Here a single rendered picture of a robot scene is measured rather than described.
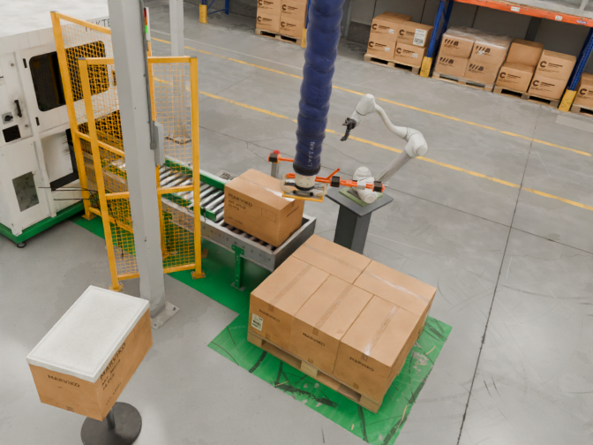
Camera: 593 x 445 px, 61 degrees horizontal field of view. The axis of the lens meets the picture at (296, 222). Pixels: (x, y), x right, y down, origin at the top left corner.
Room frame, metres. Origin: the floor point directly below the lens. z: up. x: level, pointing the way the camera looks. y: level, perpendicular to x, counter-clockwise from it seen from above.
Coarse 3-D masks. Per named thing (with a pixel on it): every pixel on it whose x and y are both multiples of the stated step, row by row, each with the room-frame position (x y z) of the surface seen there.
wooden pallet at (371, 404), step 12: (252, 336) 2.85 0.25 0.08; (264, 348) 2.80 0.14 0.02; (276, 348) 2.81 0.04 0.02; (288, 360) 2.70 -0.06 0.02; (300, 360) 2.72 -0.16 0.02; (312, 372) 2.58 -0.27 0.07; (324, 372) 2.54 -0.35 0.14; (324, 384) 2.53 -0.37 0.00; (336, 384) 2.52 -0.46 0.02; (348, 396) 2.43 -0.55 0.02; (360, 396) 2.44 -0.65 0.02; (372, 408) 2.33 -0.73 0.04
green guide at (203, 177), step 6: (168, 162) 4.62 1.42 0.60; (186, 162) 4.60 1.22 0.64; (174, 168) 4.58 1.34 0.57; (186, 168) 4.50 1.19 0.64; (186, 174) 4.50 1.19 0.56; (204, 174) 4.42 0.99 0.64; (204, 180) 4.39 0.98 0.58; (210, 180) 4.35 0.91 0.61; (216, 180) 4.33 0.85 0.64; (216, 186) 4.32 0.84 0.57; (222, 186) 4.28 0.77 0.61
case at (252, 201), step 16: (240, 176) 3.95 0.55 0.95; (256, 176) 3.98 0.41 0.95; (224, 192) 3.76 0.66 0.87; (240, 192) 3.68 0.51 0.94; (256, 192) 3.70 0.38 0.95; (272, 192) 3.73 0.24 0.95; (224, 208) 3.76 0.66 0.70; (240, 208) 3.68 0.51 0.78; (256, 208) 3.60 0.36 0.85; (272, 208) 3.52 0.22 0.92; (288, 208) 3.58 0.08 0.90; (240, 224) 3.68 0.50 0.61; (256, 224) 3.59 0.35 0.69; (272, 224) 3.52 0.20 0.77; (288, 224) 3.61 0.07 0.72; (272, 240) 3.51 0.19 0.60
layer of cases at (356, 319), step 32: (320, 256) 3.44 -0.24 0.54; (352, 256) 3.49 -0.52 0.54; (256, 288) 2.94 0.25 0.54; (288, 288) 2.99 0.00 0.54; (320, 288) 3.03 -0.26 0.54; (352, 288) 3.08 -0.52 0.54; (384, 288) 3.12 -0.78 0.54; (416, 288) 3.17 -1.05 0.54; (256, 320) 2.84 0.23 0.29; (288, 320) 2.71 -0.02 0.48; (320, 320) 2.68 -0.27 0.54; (352, 320) 2.72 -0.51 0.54; (384, 320) 2.76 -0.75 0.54; (416, 320) 2.80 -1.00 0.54; (320, 352) 2.57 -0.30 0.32; (352, 352) 2.45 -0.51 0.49; (384, 352) 2.44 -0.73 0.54; (352, 384) 2.43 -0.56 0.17; (384, 384) 2.32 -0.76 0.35
